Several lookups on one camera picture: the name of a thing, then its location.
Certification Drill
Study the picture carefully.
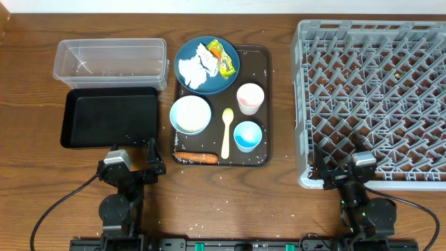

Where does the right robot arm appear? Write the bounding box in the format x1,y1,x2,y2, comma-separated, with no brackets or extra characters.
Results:
312,141,397,250

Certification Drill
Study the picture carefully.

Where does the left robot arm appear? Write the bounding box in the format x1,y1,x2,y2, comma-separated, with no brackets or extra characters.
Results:
97,138,166,250

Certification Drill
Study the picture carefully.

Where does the grey dishwasher rack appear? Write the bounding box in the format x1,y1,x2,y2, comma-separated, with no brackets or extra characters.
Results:
290,20,445,191

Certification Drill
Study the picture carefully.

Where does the dark blue plate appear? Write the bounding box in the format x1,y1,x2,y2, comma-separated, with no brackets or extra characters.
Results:
174,36,240,95

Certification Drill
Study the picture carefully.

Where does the black rectangular tray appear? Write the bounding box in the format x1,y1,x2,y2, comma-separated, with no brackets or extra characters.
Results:
60,87,158,149

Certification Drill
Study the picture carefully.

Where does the white tissue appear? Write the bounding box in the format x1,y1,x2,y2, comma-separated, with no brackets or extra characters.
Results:
178,43,220,90

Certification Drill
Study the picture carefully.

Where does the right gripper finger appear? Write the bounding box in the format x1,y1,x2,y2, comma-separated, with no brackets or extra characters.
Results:
353,134,369,153
308,146,328,180

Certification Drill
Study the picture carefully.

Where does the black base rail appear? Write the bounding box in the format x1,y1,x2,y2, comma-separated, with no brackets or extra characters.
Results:
68,237,419,251

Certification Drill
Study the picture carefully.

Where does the clear plastic waste bin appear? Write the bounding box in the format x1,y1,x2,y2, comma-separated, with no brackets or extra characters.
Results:
53,38,169,91

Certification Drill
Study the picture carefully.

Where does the dark brown serving tray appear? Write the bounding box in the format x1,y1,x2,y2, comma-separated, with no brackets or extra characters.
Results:
170,45,272,167

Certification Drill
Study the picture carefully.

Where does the orange carrot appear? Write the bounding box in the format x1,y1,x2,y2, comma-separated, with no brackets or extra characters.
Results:
173,152,219,165

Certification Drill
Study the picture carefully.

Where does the light blue rice bowl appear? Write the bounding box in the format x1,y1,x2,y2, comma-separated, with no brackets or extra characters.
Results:
169,96,212,135

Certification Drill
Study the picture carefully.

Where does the pink cup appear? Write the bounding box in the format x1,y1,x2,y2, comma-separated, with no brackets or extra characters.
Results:
236,83,265,116

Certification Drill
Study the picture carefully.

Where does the yellow green snack wrapper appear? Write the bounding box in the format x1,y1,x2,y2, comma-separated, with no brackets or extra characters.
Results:
206,39,236,79

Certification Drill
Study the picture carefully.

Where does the light blue cup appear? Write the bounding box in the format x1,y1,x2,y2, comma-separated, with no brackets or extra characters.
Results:
233,121,263,153

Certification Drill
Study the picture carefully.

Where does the pale yellow plastic spoon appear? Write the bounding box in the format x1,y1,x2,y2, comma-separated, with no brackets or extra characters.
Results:
221,108,234,159

